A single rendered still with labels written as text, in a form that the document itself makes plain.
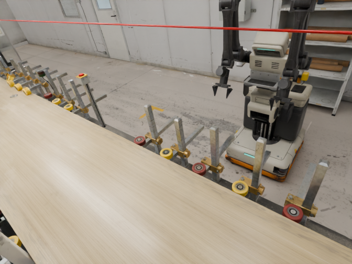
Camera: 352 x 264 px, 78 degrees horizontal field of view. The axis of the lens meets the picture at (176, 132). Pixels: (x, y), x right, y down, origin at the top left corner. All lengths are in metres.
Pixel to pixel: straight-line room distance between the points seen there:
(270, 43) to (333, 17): 1.88
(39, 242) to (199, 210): 0.77
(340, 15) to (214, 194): 2.84
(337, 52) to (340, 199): 1.93
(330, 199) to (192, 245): 1.66
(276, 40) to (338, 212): 1.52
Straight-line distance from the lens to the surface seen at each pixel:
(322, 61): 3.47
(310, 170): 1.43
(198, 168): 1.25
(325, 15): 3.51
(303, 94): 2.17
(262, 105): 1.97
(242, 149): 2.29
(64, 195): 1.42
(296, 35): 1.45
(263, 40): 1.72
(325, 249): 1.11
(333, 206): 2.41
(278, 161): 2.23
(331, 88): 3.80
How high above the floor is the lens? 1.84
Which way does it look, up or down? 38 degrees down
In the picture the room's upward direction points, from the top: 10 degrees counter-clockwise
